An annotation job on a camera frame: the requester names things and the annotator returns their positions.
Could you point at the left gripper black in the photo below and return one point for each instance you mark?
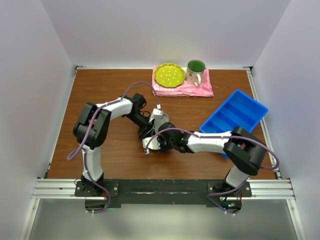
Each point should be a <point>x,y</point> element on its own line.
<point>146,130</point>

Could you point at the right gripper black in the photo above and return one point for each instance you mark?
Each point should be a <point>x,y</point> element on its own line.
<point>162,149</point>

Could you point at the grey sock black stripes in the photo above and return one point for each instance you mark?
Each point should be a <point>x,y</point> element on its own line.
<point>157,123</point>

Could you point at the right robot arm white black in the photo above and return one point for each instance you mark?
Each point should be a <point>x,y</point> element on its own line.
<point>244,150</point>

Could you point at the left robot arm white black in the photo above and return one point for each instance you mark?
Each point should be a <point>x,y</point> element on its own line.
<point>91,131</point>

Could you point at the yellow-green dotted plate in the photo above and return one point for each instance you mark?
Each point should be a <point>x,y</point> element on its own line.
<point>169,75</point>

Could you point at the pink folded cloth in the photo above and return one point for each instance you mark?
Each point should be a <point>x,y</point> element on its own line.
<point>185,89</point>

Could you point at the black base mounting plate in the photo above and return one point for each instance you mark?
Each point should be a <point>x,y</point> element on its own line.
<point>208,192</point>

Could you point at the cream mug green inside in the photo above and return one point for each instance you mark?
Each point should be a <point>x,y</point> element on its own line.
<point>194,72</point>

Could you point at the blue plastic divided bin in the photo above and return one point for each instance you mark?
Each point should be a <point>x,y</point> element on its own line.
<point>238,110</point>

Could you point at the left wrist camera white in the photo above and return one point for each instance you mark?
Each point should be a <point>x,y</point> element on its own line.
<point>156,114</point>

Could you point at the aluminium frame rail front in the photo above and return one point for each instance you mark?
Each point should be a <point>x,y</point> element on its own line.
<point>55,213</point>

